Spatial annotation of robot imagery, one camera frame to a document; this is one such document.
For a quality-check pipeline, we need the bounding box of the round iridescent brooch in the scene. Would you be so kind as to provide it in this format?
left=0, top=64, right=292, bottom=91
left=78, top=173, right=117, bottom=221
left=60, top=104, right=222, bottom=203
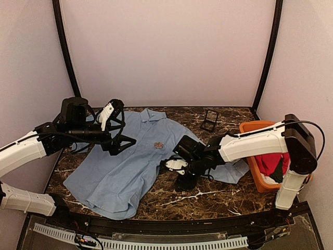
left=154, top=142, right=164, bottom=149

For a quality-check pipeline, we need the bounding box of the light blue shirt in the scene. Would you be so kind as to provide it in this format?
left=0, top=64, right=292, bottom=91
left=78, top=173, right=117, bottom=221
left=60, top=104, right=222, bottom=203
left=63, top=108, right=250, bottom=221

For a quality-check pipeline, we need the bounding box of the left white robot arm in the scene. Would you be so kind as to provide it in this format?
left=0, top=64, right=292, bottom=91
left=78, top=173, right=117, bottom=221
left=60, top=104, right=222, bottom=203
left=1, top=97, right=136, bottom=227

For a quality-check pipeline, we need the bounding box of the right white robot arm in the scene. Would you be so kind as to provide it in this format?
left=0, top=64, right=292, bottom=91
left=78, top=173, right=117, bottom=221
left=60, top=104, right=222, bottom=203
left=165, top=114, right=322, bottom=226

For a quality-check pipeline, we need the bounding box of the white garment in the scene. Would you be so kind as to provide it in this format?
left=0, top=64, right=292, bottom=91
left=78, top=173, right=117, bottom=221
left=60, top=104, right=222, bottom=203
left=261, top=174, right=280, bottom=185

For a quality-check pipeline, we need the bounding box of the orange plastic basin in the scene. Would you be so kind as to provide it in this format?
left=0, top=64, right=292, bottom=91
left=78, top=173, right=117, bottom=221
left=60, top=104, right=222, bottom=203
left=239, top=120, right=313, bottom=193

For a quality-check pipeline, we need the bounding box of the red garment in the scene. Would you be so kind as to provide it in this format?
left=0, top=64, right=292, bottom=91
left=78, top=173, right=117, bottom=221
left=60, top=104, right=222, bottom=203
left=254, top=153, right=290, bottom=176

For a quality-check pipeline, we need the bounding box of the white slotted cable duct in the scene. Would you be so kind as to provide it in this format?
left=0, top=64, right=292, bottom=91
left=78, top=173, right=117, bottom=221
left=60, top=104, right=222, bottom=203
left=33, top=223, right=249, bottom=250

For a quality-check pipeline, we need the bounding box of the black front rail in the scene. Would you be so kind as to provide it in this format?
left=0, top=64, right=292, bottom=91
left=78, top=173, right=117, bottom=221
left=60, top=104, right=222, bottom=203
left=21, top=202, right=318, bottom=245

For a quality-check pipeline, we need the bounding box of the left black frame post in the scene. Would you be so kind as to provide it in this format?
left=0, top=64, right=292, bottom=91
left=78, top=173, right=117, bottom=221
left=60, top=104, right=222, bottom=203
left=52, top=0, right=82, bottom=97

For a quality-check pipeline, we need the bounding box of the black frame post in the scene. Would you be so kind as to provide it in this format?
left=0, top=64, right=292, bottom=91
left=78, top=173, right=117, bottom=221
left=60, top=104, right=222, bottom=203
left=52, top=0, right=82, bottom=97
left=250, top=0, right=283, bottom=120

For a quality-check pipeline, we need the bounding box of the right black frame post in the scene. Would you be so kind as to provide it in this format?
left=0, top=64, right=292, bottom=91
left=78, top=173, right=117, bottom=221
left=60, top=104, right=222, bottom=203
left=250, top=0, right=283, bottom=120

